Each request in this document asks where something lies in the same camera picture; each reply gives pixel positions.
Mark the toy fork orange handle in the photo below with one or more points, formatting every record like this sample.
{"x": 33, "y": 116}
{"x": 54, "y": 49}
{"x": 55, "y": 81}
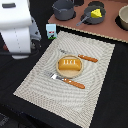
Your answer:
{"x": 66, "y": 80}

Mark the round wooden plate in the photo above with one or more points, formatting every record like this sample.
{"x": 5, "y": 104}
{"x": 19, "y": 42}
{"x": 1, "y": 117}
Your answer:
{"x": 69, "y": 73}

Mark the orange toy bread loaf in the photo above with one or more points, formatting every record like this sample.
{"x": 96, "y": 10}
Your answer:
{"x": 69, "y": 64}

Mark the yellow toy cheese wedge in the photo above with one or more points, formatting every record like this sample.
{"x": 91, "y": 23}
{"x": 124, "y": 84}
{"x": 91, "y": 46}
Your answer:
{"x": 96, "y": 13}

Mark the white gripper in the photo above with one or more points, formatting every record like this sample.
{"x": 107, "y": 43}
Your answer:
{"x": 22, "y": 42}

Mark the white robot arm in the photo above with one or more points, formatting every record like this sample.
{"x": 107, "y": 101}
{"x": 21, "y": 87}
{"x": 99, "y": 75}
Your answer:
{"x": 14, "y": 14}

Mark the dark grey cooking pot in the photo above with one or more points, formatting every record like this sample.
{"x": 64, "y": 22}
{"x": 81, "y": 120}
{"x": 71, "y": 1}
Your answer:
{"x": 63, "y": 9}

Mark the beige bowl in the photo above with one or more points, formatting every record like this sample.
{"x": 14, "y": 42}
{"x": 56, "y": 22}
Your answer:
{"x": 123, "y": 14}

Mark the dark blue frying pan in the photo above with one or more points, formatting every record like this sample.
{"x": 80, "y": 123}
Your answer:
{"x": 88, "y": 18}

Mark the beige woven placemat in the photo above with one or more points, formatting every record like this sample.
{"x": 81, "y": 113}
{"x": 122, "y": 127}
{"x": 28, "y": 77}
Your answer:
{"x": 69, "y": 102}

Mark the light blue milk carton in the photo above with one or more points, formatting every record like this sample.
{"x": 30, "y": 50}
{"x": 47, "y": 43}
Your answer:
{"x": 51, "y": 31}

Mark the toy knife orange handle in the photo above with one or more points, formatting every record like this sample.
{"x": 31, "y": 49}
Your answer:
{"x": 80, "y": 56}

